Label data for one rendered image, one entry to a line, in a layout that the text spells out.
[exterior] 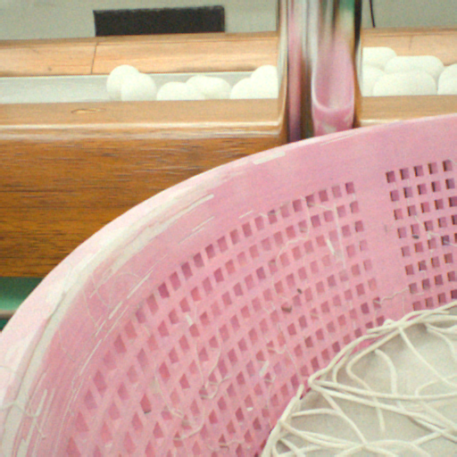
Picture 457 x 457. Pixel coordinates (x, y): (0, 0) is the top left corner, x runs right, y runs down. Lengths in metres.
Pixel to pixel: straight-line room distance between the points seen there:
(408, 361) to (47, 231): 0.13
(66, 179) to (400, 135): 0.11
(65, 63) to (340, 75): 0.45
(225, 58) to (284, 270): 0.45
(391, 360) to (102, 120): 0.13
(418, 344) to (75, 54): 0.49
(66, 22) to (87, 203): 2.42
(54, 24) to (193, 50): 2.08
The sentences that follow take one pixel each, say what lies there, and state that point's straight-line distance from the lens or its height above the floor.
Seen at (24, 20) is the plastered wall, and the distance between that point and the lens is 2.71.
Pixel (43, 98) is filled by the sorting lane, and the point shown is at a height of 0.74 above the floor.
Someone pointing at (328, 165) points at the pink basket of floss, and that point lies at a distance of 0.17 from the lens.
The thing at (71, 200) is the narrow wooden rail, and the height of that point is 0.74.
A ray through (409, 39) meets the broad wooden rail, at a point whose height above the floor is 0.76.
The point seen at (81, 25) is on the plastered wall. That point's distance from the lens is 2.63.
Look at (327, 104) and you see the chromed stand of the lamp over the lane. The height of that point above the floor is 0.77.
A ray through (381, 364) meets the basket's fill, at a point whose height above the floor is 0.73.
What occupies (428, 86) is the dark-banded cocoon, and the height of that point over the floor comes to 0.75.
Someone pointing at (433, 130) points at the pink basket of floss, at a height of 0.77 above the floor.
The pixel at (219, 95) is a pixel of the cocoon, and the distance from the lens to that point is 0.38.
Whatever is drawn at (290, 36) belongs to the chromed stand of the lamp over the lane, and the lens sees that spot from 0.19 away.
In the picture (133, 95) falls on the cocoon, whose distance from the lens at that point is 0.40.
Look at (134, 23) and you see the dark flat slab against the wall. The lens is 2.55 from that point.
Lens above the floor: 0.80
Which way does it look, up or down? 18 degrees down
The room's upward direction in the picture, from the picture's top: 2 degrees counter-clockwise
